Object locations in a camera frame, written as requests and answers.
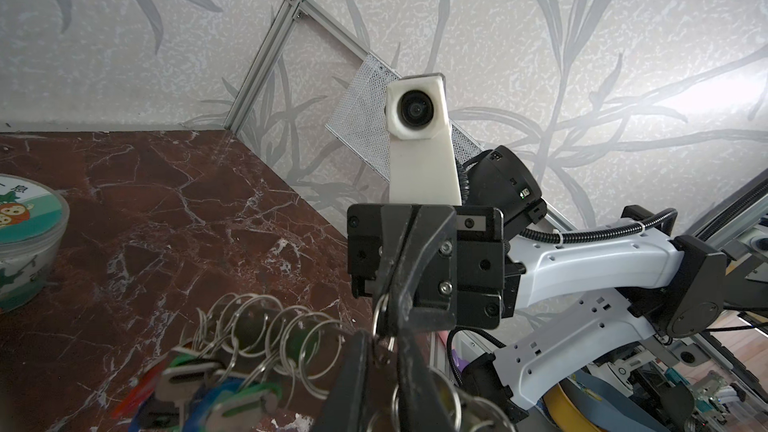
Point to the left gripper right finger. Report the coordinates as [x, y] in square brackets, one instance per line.
[419, 404]

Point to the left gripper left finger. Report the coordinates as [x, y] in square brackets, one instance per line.
[345, 407]

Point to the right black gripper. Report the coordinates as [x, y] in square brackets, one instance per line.
[428, 267]

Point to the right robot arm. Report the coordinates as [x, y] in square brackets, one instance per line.
[633, 279]

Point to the round green tin can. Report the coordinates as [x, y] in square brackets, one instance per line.
[34, 218]

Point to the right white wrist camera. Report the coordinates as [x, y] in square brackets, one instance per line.
[422, 162]

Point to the white wire mesh basket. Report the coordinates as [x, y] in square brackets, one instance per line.
[359, 120]

